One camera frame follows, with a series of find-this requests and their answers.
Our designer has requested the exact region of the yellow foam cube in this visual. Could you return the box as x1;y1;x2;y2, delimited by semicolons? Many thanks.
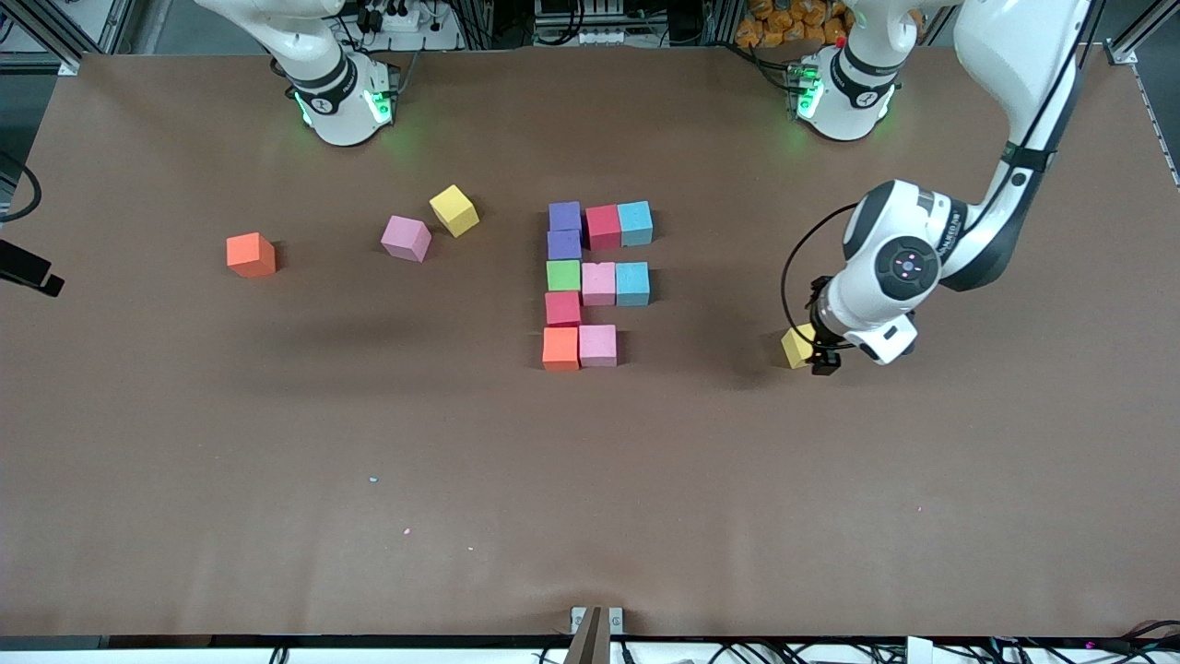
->
781;323;817;370
429;184;481;239

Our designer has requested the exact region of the blue foam cube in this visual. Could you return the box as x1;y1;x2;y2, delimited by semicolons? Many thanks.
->
615;262;652;307
617;200;655;249

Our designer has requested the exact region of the pink foam cube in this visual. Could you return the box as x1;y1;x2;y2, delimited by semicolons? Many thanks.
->
578;325;618;369
380;214;433;264
581;262;618;307

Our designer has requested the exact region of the orange foam cube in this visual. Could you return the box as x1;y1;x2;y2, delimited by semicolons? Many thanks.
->
226;231;277;279
541;326;581;373

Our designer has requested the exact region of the orange plastic items pile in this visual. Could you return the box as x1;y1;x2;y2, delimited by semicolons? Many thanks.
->
735;0;854;49

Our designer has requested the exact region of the brown table mat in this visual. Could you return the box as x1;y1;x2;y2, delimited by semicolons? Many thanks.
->
0;41;1180;640

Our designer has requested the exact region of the white equipment box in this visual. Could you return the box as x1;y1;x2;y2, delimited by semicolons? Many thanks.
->
535;0;667;47

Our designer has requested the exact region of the white power strip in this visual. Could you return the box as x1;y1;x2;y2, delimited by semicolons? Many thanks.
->
346;0;462;53

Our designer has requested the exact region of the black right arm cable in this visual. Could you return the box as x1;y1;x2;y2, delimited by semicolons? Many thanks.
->
0;152;43;224

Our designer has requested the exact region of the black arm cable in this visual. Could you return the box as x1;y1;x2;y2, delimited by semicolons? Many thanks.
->
0;152;43;224
781;0;1103;350

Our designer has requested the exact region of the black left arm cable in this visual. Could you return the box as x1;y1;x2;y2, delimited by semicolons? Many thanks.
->
781;0;1103;350

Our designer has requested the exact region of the aluminium frame profile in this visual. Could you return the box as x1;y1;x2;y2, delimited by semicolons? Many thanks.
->
1106;0;1180;65
0;0;139;77

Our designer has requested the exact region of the grey metal bracket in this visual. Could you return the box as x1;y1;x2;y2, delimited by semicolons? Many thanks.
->
570;606;626;637

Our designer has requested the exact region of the aluminium table edge rail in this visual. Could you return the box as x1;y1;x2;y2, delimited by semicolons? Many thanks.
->
1132;63;1180;190

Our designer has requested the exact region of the dark camera mount post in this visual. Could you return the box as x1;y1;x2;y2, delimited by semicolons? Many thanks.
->
563;606;612;664

